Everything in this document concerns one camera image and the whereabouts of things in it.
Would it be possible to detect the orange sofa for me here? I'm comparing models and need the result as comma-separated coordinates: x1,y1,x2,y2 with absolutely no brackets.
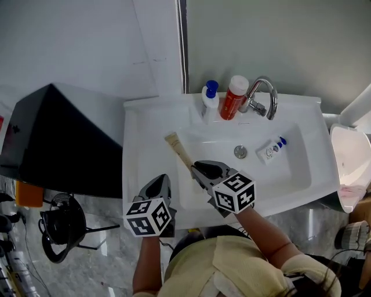
15,181,45,208

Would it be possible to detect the person's pale yellow shirt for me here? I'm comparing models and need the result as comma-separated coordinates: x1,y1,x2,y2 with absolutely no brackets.
158,235,343,297

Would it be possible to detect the white tube blue cap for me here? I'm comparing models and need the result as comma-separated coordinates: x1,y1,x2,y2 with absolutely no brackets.
254,136,288,166

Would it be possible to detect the pink cloth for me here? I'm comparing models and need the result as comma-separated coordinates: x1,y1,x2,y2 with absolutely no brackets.
339,184,369,201

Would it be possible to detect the person's left forearm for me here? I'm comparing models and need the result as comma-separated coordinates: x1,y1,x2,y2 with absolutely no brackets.
132,236,163,294

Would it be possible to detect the cardboard box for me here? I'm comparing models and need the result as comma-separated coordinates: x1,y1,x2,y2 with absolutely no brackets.
348,193,371,224

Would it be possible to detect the black bag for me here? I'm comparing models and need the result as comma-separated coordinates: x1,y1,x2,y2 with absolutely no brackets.
39,207,77,246

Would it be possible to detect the black metal-leg chair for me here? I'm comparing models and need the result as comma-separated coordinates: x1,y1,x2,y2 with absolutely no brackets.
38,193,121,264

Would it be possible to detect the chrome faucet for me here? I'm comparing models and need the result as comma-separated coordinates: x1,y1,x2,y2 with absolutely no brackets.
238,75,279,121

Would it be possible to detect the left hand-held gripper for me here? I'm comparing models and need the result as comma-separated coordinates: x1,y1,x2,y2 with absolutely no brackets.
123,173,177,238

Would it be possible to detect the cream cosmetic tube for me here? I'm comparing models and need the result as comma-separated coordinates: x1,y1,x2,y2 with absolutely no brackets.
164,132,195,179

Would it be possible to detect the striped black and white cushion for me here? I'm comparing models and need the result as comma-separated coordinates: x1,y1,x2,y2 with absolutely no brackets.
0,173,17,198

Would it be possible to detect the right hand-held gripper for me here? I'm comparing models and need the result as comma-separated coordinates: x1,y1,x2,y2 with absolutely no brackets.
190,160,256,218

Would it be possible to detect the black glass-door fridge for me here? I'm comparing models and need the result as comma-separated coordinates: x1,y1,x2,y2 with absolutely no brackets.
0,83,124,200

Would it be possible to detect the white vanity cabinet with sink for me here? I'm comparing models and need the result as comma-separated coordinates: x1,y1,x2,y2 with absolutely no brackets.
122,92,339,231

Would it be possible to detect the red bottle with white cap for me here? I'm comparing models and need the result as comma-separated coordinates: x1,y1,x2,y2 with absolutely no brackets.
219,75,250,121

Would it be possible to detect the white window frame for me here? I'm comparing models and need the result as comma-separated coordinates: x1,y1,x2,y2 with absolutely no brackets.
321,86,371,132

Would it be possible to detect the chrome sink drain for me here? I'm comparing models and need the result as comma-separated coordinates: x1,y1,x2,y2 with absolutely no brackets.
234,144,248,160

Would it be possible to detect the person's right forearm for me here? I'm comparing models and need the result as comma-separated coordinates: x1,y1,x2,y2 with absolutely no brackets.
236,207,305,272

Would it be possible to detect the white and green bathtub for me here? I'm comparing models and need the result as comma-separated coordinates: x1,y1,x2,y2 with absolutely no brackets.
329,123,371,214

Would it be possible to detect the white pump bottle blue nozzle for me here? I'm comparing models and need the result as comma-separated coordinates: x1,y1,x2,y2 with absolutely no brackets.
201,80,220,123

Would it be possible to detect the clear water barrel red label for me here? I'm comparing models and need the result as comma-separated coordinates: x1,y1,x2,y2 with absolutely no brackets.
0,100,14,154

